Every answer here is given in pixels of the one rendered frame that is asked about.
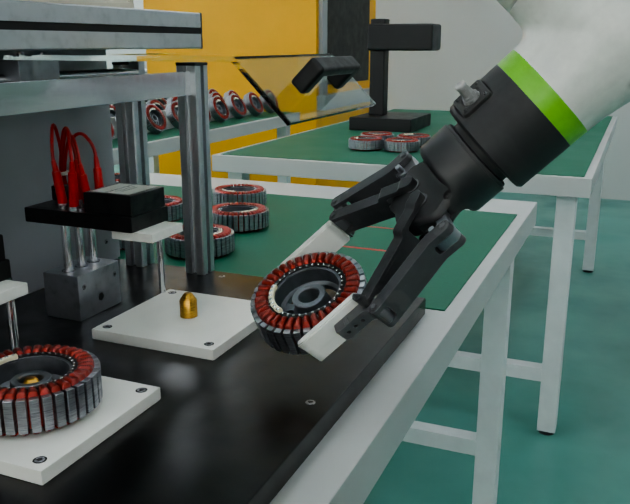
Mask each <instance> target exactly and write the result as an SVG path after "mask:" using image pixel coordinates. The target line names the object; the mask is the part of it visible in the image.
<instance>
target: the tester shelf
mask: <svg viewBox="0 0 630 504"><path fill-rule="evenodd" d="M110 49H203V37H202V13H194V12H179V11H165V10H150V9H136V8H121V7H107V6H92V5H78V4H63V3H49V2H34V1H20V0H0V51H16V50H110Z"/></svg>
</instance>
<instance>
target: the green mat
mask: <svg viewBox="0 0 630 504"><path fill-rule="evenodd" d="M150 185H152V186H162V187H164V195H167V196H168V195H171V196H172V195H173V196H177V197H181V198H182V187H180V186H168V185H156V184H150ZM266 198H267V203H266V204H265V206H266V207H268V208H269V225H268V226H267V227H265V228H264V229H262V230H259V231H252V232H246V233H245V232H244V231H243V232H242V233H240V232H239V230H238V233H235V232H234V237H235V249H234V251H232V252H231V253H229V254H228V255H226V256H222V257H218V258H214V268H215V270H213V271H218V272H226V273H234V274H242V275H250V276H257V277H265V276H266V275H267V274H270V272H271V271H272V270H273V269H275V268H277V267H278V266H279V265H281V263H282V262H283V261H284V260H285V259H286V258H288V257H289V256H290V255H291V254H292V253H293V252H294V251H295V250H296V249H298V248H299V247H300V246H301V245H302V244H303V243H304V242H305V241H307V240H308V239H309V238H310V237H311V236H312V235H313V234H314V233H315V232H317V231H318V230H319V229H320V228H321V227H322V226H323V225H324V224H325V223H327V222H328V221H329V216H330V214H331V213H332V212H333V210H334V208H333V207H332V206H331V201H332V200H333V199H326V198H314V197H302V196H290V195H277V194H266ZM516 216H517V214H508V213H496V212H484V211H471V210H462V211H461V212H460V213H459V215H458V216H457V217H456V219H455V220H454V222H453V224H454V226H455V227H456V229H457V230H459V231H460V232H461V233H462V234H463V235H464V236H465V237H466V242H465V244H464V245H463V246H462V247H461V248H459V249H458V250H457V251H456V252H454V253H453V254H452V255H451V256H450V257H448V258H447V259H446V261H445V262H444V263H443V264H442V266H441V267H440V268H439V270H438V271H437V272H436V273H435V275H434V276H433V277H432V279H431V280H430V281H429V282H428V284H427V285H426V286H425V288H424V289H423V290H422V291H421V293H420V294H419V295H418V297H421V298H425V299H426V303H425V309H431V310H438V311H445V310H446V309H447V308H448V306H449V305H450V304H451V302H452V301H453V300H454V298H455V297H456V296H457V294H458V293H459V292H460V290H461V289H462V288H463V286H464V285H465V284H466V282H467V281H468V280H469V279H470V277H471V276H472V275H473V273H474V272H475V271H476V269H477V268H478V267H479V265H480V264H481V263H482V261H483V260H484V259H485V257H486V256H487V255H488V253H489V252H490V251H491V249H492V248H493V247H494V245H495V244H496V243H497V241H498V240H499V239H500V237H501V236H502V235H503V234H504V232H505V231H506V230H507V228H508V227H509V226H510V224H511V223H512V222H513V220H514V219H515V218H516ZM396 223H397V222H396V220H395V217H394V218H391V219H388V220H385V221H382V222H379V223H376V224H373V225H371V226H376V227H386V228H394V227H395V225H396ZM349 237H350V236H349ZM393 238H394V235H393V229H385V228H374V227H365V228H362V229H359V230H356V231H355V233H354V235H353V237H350V240H349V241H348V242H347V243H346V244H345V245H344V246H352V247H361V248H371V249H380V250H387V248H388V247H389V245H390V243H391V241H392V240H393ZM163 248H164V265H172V266H180V267H186V265H185V259H179V258H175V257H172V256H170V255H169V254H167V253H166V252H165V243H164V239H163ZM337 253H338V254H339V253H341V254H345V256H350V257H352V259H355V260H356V261H357V262H358V263H359V264H360V265H361V267H362V269H363V271H364V274H365V277H366V280H367V283H368V281H369V280H370V278H371V276H372V274H373V273H374V271H375V269H376V267H377V266H378V264H379V262H380V261H381V259H382V257H383V255H384V254H385V251H376V250H367V249H357V248H348V247H341V248H340V249H339V250H338V251H337Z"/></svg>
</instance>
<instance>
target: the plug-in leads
mask: <svg viewBox="0 0 630 504"><path fill-rule="evenodd" d="M54 131H55V134H56V138H57V142H58V147H59V169H58V166H57V163H56V160H55V156H54ZM78 135H82V136H83V137H84V138H85V139H86V140H87V141H88V142H89V144H90V146H91V148H92V150H93V153H94V168H93V174H94V185H95V189H97V188H101V187H104V184H103V176H102V168H101V167H100V164H99V159H98V156H97V152H96V148H95V146H94V144H93V142H92V141H91V139H90V138H89V137H88V136H87V135H86V134H85V133H82V132H77V133H75V134H74V135H72V134H71V132H70V130H69V128H68V127H66V126H65V127H64V128H63V129H62V132H61V139H60V136H59V132H58V129H57V126H56V125H55V124H54V123H52V124H51V127H50V152H51V164H52V170H53V171H52V176H53V182H54V185H52V186H51V190H52V199H53V200H56V201H57V202H58V203H56V205H57V207H59V205H62V204H66V205H67V210H69V211H78V208H81V206H80V205H79V201H80V203H82V207H84V197H83V193H84V192H86V191H90V186H89V182H88V178H87V174H85V171H84V168H83V165H82V163H81V158H80V153H79V149H78V145H77V142H76V139H75V138H76V137H77V136H78ZM66 136H67V141H66ZM65 143H66V145H65ZM72 149H73V153H72ZM68 150H69V158H70V161H69V171H68V170H66V167H67V155H68ZM73 154H74V160H73ZM66 175H68V183H67V179H66ZM67 200H69V202H68V201H67Z"/></svg>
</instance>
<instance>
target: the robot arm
mask: <svg viewBox="0 0 630 504"><path fill-rule="evenodd" d="M496 1H497V2H498V3H499V4H500V5H501V6H502V7H503V8H504V9H505V10H506V11H507V12H508V13H509V14H510V15H511V16H512V17H513V18H514V20H515V21H516V22H517V23H518V24H519V25H520V27H521V29H522V33H523V36H522V40H521V42H520V43H519V44H518V45H517V46H516V47H515V48H514V49H513V50H512V51H511V52H510V53H509V54H508V55H507V56H505V57H504V58H503V59H502V60H501V61H500V62H499V63H498V64H497V65H496V66H494V67H493V68H492V69H491V70H490V71H489V72H488V73H487V74H486V75H485V76H483V77H482V78H481V79H480V80H476V81H475V82H474V83H473V84H472V85H471V86H469V85H467V83H466V82H465V81H464V80H462V81H460V82H458V83H457V84H456V86H455V90H456V91H457V92H459V94H460V96H459V97H458V98H457V99H456V100H455V101H454V102H453V105H452V106H451V107H450V113H451V115H452V116H453V118H454V119H455V120H456V121H457V124H456V125H455V126H454V125H452V124H449V125H447V124H445V125H444V126H443V127H442V128H441V129H440V130H439V131H438V132H437V133H436V134H434V135H433V136H432V137H431V138H430V139H429V140H428V141H427V142H426V143H424V144H423V145H422V146H421V148H420V154H421V157H422V159H423V160H424V161H422V162H421V163H419V162H418V161H417V160H416V159H415V158H414V157H413V156H412V155H411V154H410V153H409V152H408V151H403V152H401V153H400V154H399V155H398V156H397V157H396V158H395V159H394V160H393V161H392V162H390V163H389V164H388V165H387V166H385V167H384V168H382V169H380V170H379V171H377V172H375V173H374V174H372V175H371V176H369V177H367V178H366V179H364V180H362V181H361V182H359V183H358V184H356V185H354V186H353V187H351V188H349V189H348V190H346V191H345V192H343V193H341V194H340V195H338V196H336V197H335V198H334V199H333V200H332V201H331V206H332V207H333V208H334V210H333V212H332V213H331V214H330V216H329V221H328V222H327V223H325V224H324V225H323V226H322V227H321V228H320V229H319V230H318V231H317V232H315V233H314V234H313V235H312V236H311V237H310V238H309V239H308V240H307V241H305V242H304V243H303V244H302V245H301V246H300V247H299V248H298V249H296V250H295V251H294V252H293V253H292V254H291V255H290V256H289V257H288V258H286V259H285V260H284V261H283V262H282V263H281V264H286V261H288V260H291V259H292V260H293V261H294V263H295V259H294V258H296V257H298V256H301V257H302V259H303V256H304V255H305V254H309V253H311V255H312V253H315V252H320V253H321V252H329V253H331V252H337V251H338V250H339V249H340V248H341V247H343V246H344V245H345V244H346V243H347V242H348V241H349V240H350V237H353V235H354V233H355V231H356V230H359V229H362V228H365V227H368V226H371V225H373V224H376V223H379V222H382V221H385V220H388V219H391V218H394V217H395V220H396V222H397V223H396V225H395V227H394V229H393V235H394V238H393V240H392V241H391V243H390V245H389V247H388V248H387V250H386V252H385V254H384V255H383V257H382V259H381V261H380V262H379V264H378V266H377V267H376V269H375V271H374V273H373V274H372V276H371V278H370V280H369V281H368V283H367V285H366V287H365V288H364V290H363V292H362V293H361V295H358V294H356V293H352V294H351V295H350V296H349V297H348V298H347V299H345V300H344V301H343V302H342V303H341V304H340V305H339V306H337V307H336V308H335V309H334V310H333V311H332V312H331V313H329V314H328V315H327V316H326V317H325V318H324V319H323V320H322V321H320V322H319V323H318V324H317V325H316V326H315V327H314V328H312V329H311V330H310V331H309V332H308V333H307V334H306V335H304V336H303V337H302V338H301V339H300V340H299V341H298V347H300V348H301V349H303V350H304V351H306V352H307V353H309V354H310V355H312V356H313V357H315V358H316V359H318V360H319V361H323V360H324V359H325V358H326V357H327V356H328V355H330V354H331V353H332V352H333V351H334V350H335V349H337V348H338V347H339V346H340V345H341V344H342V343H344V342H345V341H346V340H349V339H351V338H353V337H354V336H355V335H356V334H357V333H358V332H359V331H361V330H362V329H363V328H364V327H365V326H367V325H368V324H369V323H370V322H371V321H373V320H375V319H378V320H380V321H381V322H382V323H384V324H385V325H386V326H388V327H393V326H395V325H396V323H397V322H398V321H399V320H400V318H401V317H402V316H403V314H404V313H405V312H406V311H407V309H408V308H409V307H410V305H411V304H412V303H413V302H414V300H415V299H416V298H417V297H418V295H419V294H420V293H421V291H422V290H423V289H424V288H425V286H426V285H427V284H428V282H429V281H430V280H431V279H432V277H433V276H434V275H435V273H436V272H437V271H438V270H439V268H440V267H441V266H442V264H443V263H444V262H445V261H446V259H447V258H448V257H450V256H451V255H452V254H453V253H454V252H456V251H457V250H458V249H459V248H461V247H462V246H463V245H464V244H465V242H466V237H465V236H464V235H463V234H462V233H461V232H460V231H459V230H457V229H456V227H455V226H454V224H453V222H454V220H455V219H456V217H457V216H458V215H459V213H460V212H461V211H462V210H465V209H469V210H471V211H477V210H479V209H480V208H482V207H483V206H484V205H485V204H486V203H487V202H489V201H490V200H491V199H492V198H493V197H495V196H496V195H497V194H498V193H499V192H500V191H502V190H503V189H504V187H503V186H504V185H505V183H504V181H503V180H504V179H505V178H506V177H507V178H508V179H509V180H510V181H511V182H512V183H513V184H514V185H515V186H517V187H522V186H523V185H524V184H525V183H527V182H528V181H529V180H530V179H531V178H533V177H534V176H535V175H536V174H537V173H539V172H540V171H541V170H542V169H543V168H545V167H546V166H547V165H548V164H549V163H550V162H552V161H553V160H554V159H555V158H556V157H558V156H559V155H560V154H561V153H562V152H564V151H565V150H566V149H567V148H568V147H570V146H571V145H572V144H573V143H574V142H575V141H577V140H578V139H579V138H580V137H581V136H582V135H584V134H585V133H586V132H587V131H588V130H590V129H591V128H592V127H594V126H595V125H596V124H597V123H599V122H600V121H601V120H603V119H604V118H606V117H607V116H608V115H610V114H611V113H613V112H614V111H616V110H618V109H619V108H621V107H622V106H624V105H625V104H627V103H629V102H630V0H496ZM347 202H349V203H351V204H350V205H348V204H347ZM346 233H347V234H346ZM351 234H352V235H351ZM420 235H421V236H420ZM349 236H350V237H349ZM415 236H420V237H419V239H418V238H416V237H415ZM375 295H378V296H377V297H376V298H374V296H375ZM389 308H391V310H389Z"/></svg>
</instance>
